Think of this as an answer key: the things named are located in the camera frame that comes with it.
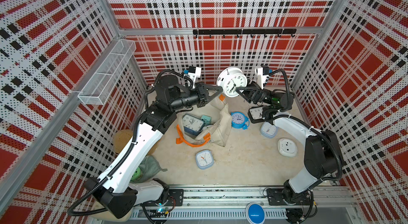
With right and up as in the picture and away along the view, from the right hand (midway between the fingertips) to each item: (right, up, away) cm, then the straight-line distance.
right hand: (234, 87), depth 62 cm
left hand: (-4, -2, -6) cm, 7 cm away
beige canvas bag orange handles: (-6, -22, +22) cm, 32 cm away
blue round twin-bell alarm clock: (+8, -18, +37) cm, 42 cm away
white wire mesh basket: (-76, +2, +30) cm, 81 cm away
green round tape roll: (-46, -42, +15) cm, 64 cm away
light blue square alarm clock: (-13, -37, +22) cm, 45 cm away
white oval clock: (+32, -31, +24) cm, 51 cm away
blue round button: (+10, -55, +7) cm, 56 cm away
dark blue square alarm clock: (-21, -20, +34) cm, 45 cm away
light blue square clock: (+25, -23, +31) cm, 46 cm away
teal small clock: (-13, -17, +34) cm, 40 cm away
